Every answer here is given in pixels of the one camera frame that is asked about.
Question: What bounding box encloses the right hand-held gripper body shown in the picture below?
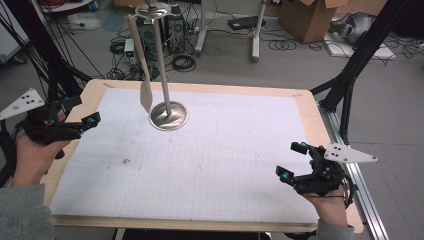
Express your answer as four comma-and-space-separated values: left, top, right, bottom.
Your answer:
292, 141, 379, 198

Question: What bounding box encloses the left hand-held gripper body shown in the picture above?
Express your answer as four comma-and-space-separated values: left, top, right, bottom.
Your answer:
0, 87, 84, 148

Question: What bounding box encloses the beige slotted spatula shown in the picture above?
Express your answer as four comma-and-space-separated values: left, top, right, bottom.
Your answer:
127, 13, 155, 115

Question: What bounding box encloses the metal utensil stand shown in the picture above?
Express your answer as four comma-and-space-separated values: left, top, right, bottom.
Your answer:
134, 0, 190, 132

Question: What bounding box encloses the person's right hand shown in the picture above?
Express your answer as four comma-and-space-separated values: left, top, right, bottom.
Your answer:
304, 188, 349, 228

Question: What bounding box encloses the person's left hand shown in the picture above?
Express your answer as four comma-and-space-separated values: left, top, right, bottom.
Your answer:
11, 134, 72, 188

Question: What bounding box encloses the white grid paper mat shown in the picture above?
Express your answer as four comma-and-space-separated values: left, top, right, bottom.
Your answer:
49, 87, 320, 224

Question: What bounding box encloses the small white power unit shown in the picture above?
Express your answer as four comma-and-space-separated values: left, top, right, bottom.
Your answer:
123, 38, 136, 58

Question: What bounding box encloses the clear plastic bag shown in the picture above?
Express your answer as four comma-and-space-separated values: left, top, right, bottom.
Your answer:
67, 12, 101, 31

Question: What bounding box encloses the white round table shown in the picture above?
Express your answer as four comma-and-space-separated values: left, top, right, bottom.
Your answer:
39, 0, 95, 14

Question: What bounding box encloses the white foam board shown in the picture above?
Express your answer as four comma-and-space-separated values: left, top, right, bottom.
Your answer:
323, 31, 398, 61

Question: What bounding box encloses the white stand leg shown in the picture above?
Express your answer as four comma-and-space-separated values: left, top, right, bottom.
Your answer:
194, 0, 210, 56
251, 0, 268, 64

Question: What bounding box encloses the black computer tower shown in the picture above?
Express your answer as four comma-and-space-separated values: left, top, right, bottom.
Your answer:
134, 7, 186, 62

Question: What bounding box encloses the brown cardboard box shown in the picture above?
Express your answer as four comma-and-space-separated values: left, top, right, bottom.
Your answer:
278, 0, 352, 44

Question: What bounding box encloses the grey plastic device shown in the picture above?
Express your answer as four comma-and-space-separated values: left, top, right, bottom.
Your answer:
329, 12, 377, 46

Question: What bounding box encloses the flat black box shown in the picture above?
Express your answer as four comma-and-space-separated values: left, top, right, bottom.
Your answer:
227, 15, 267, 31

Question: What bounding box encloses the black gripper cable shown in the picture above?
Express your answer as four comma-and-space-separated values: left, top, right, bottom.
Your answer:
342, 173, 360, 210

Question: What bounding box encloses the black metal frame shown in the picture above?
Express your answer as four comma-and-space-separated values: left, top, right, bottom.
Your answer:
0, 0, 93, 188
309, 0, 415, 144

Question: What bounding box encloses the aluminium rail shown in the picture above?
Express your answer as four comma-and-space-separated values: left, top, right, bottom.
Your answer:
318, 105, 390, 240

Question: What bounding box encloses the thin coiled black cable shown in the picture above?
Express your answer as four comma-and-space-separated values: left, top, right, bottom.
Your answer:
267, 38, 298, 52

